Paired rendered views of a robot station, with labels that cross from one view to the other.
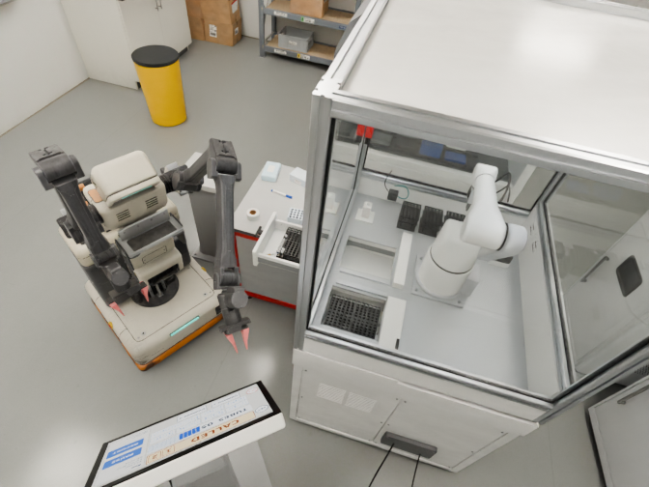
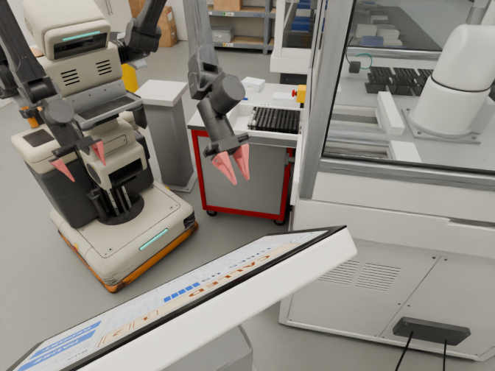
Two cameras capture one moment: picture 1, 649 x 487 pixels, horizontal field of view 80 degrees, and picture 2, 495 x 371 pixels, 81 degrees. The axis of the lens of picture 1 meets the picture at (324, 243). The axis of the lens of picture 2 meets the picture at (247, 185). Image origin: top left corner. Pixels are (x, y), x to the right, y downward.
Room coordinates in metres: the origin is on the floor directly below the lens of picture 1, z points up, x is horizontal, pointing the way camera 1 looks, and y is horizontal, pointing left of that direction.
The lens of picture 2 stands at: (0.06, 0.20, 1.54)
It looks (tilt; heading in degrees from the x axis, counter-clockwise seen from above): 42 degrees down; 1
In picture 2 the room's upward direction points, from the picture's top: straight up
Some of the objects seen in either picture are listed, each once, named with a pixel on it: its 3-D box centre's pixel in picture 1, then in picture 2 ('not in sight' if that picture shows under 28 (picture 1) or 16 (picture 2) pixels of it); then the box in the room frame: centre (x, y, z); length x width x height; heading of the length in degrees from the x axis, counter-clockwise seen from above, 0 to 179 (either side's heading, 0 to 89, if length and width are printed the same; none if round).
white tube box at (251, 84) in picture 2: (301, 177); (253, 84); (1.88, 0.20, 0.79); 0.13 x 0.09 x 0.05; 65
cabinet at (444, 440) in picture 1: (397, 336); (381, 218); (1.09, -0.48, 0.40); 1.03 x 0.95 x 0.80; 171
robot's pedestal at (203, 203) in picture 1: (212, 213); (170, 139); (1.85, 0.80, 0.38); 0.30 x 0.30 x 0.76; 80
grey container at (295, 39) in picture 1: (296, 40); (220, 34); (5.29, 0.75, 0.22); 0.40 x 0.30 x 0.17; 80
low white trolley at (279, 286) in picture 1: (292, 243); (250, 154); (1.67, 0.21, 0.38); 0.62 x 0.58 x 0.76; 171
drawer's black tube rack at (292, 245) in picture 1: (303, 248); (274, 124); (1.24, 0.10, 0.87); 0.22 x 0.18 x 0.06; 81
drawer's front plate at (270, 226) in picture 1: (265, 238); (231, 118); (1.27, 0.30, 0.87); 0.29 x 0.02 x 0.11; 171
